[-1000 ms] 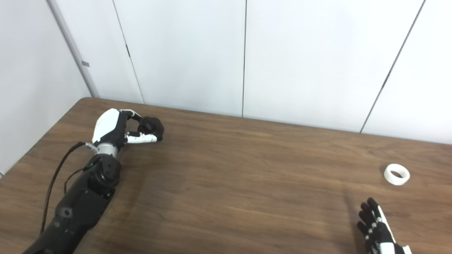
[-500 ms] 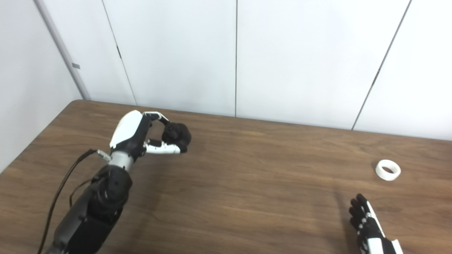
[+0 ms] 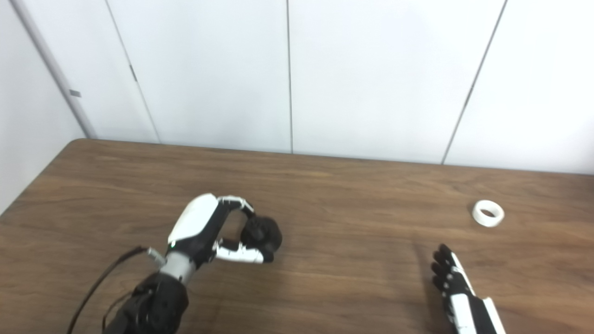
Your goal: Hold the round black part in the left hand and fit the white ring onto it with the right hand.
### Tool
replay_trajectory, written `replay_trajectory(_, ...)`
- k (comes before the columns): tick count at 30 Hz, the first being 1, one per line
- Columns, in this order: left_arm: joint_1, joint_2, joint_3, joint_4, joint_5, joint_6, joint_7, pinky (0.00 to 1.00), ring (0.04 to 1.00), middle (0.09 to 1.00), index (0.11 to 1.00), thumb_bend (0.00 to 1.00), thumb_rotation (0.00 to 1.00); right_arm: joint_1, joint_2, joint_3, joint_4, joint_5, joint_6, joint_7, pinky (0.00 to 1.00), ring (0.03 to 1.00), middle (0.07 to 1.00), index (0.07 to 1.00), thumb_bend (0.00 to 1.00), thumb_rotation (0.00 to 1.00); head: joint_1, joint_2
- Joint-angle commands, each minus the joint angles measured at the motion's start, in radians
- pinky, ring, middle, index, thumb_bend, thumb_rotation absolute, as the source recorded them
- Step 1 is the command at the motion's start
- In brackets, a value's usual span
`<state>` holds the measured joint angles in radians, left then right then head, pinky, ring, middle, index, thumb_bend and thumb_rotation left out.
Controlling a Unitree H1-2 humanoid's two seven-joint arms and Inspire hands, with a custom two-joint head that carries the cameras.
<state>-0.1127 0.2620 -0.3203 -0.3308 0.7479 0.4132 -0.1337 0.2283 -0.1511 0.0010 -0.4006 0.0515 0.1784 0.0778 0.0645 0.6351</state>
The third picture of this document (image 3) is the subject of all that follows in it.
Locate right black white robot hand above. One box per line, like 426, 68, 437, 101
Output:
431, 244, 506, 334

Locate round black part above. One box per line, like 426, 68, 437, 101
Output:
240, 216, 283, 263

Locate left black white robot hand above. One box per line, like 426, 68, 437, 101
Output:
167, 193, 274, 270

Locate grey wall corner trim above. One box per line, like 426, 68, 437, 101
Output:
10, 0, 98, 139

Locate white ring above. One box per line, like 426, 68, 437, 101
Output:
472, 200, 505, 228

